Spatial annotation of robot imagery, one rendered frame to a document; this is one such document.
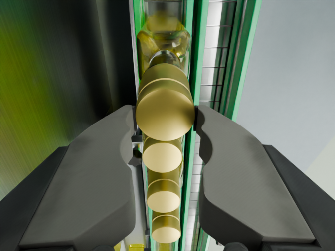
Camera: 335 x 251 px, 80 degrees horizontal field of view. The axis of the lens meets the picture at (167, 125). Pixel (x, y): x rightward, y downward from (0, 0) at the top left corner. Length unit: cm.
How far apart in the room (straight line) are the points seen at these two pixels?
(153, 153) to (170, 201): 6
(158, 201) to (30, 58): 18
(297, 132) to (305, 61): 24
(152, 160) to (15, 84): 13
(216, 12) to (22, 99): 33
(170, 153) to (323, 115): 68
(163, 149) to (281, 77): 54
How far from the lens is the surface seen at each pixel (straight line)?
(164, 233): 26
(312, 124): 80
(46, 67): 25
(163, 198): 21
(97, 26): 54
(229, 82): 42
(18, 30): 22
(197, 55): 34
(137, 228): 80
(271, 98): 68
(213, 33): 42
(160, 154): 17
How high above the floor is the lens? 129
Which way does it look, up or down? 58 degrees down
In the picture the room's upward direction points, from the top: 177 degrees clockwise
